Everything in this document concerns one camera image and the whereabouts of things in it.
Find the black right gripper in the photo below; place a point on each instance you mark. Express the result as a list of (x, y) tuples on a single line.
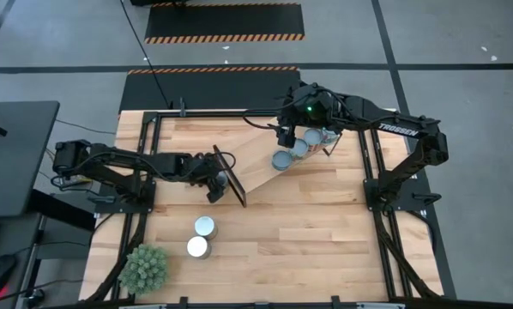
[(291, 118)]

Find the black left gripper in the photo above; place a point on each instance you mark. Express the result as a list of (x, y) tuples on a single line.
[(203, 169)]

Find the watermelon label can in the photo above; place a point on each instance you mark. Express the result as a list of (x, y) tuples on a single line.
[(300, 148)]

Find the red tomatoes label can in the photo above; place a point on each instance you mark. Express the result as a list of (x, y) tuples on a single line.
[(313, 137)]

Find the teal tuna fish can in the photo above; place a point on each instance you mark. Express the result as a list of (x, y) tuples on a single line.
[(281, 160)]

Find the oranges label can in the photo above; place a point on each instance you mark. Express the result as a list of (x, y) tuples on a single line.
[(205, 226)]

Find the teal white label can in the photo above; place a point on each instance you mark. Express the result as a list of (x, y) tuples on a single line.
[(330, 137)]

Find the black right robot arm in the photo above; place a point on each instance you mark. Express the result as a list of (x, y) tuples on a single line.
[(398, 129)]

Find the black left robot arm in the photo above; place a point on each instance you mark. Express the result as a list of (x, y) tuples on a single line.
[(123, 161)]

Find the blue green label can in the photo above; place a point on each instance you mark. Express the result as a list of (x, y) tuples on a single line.
[(197, 246)]

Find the black hazard-striped floor mat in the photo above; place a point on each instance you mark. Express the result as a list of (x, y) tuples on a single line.
[(213, 90), (224, 19)]

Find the green artificial plant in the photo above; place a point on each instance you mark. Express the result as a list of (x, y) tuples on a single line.
[(144, 268)]

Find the black desk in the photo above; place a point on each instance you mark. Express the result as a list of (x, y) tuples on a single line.
[(16, 163)]

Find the wooden shelf with black frame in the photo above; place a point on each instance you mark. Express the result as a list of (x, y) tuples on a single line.
[(256, 154)]

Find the black metal table frame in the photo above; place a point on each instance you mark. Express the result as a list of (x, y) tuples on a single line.
[(205, 114)]

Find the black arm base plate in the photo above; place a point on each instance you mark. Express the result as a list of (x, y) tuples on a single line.
[(123, 207), (400, 206)]

